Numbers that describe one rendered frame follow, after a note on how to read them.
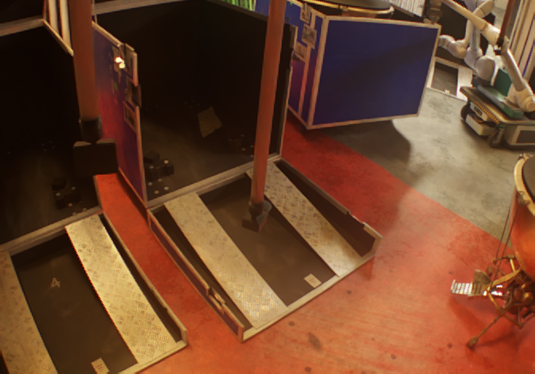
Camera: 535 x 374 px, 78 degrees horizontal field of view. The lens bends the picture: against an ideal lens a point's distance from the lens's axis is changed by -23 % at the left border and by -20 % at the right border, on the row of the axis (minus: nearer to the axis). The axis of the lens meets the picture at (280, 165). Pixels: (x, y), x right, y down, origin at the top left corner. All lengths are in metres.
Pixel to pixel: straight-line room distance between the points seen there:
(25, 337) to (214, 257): 0.96
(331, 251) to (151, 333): 0.97
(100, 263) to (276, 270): 0.83
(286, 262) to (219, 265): 0.34
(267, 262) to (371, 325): 0.60
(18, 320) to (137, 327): 0.53
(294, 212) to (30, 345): 1.47
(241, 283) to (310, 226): 0.51
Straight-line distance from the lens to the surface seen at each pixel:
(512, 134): 3.72
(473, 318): 2.10
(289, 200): 2.16
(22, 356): 1.76
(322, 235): 2.08
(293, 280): 1.91
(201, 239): 1.91
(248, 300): 1.78
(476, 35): 3.89
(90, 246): 1.92
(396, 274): 2.10
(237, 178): 2.24
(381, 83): 2.89
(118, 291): 1.79
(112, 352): 1.71
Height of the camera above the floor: 1.49
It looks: 35 degrees down
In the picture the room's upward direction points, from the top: 8 degrees clockwise
